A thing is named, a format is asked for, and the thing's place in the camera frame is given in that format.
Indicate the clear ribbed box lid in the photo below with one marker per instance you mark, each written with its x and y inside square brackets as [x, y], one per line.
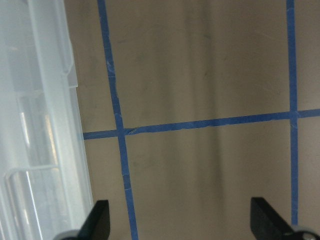
[44, 179]

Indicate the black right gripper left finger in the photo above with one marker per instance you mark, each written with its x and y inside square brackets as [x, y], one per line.
[97, 224]

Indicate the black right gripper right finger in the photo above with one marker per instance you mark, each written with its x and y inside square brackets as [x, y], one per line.
[266, 223]

